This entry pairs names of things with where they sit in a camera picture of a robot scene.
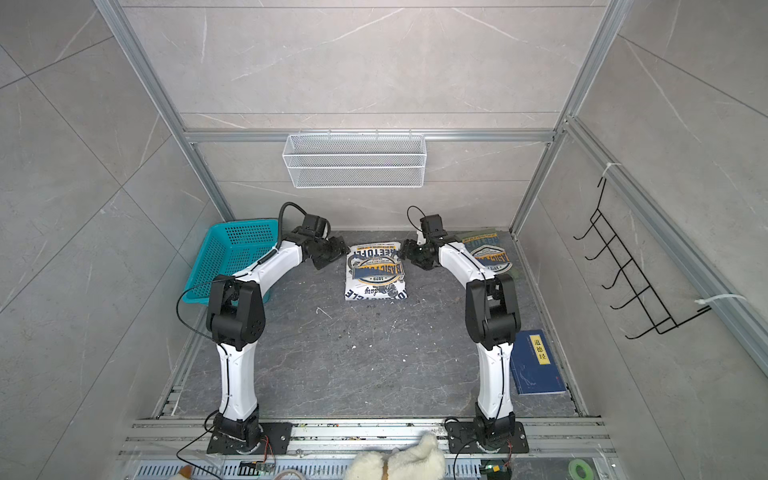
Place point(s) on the teal plastic basket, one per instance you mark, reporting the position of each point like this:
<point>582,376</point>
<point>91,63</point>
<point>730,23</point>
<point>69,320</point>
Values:
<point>227,249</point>

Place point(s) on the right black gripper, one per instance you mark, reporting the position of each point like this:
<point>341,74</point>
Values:
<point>410,251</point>

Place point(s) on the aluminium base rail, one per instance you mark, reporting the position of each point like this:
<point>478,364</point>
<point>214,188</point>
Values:
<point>324,449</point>

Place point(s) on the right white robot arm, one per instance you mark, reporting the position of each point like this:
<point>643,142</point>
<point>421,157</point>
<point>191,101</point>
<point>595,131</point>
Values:
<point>491,319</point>

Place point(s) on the green tape roll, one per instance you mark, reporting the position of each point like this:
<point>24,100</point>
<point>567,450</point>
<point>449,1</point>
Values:
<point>579,469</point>

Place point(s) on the white plush toy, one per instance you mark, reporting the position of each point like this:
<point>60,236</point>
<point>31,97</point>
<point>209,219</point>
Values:
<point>424,461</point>

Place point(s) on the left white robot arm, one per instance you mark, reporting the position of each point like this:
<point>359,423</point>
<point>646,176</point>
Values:
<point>236,320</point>

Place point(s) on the green tank top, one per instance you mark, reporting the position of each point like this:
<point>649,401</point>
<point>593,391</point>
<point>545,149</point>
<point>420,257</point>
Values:
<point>487,248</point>

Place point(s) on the blue book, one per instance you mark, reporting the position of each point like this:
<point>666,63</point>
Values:
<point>533,366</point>

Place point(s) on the white tank top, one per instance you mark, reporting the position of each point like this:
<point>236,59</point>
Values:
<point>375,271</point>

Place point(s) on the black wire hook rack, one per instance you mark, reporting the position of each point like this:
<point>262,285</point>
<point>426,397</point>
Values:
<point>629,272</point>

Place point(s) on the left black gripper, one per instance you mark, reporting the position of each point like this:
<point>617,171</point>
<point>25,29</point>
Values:
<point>340,248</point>

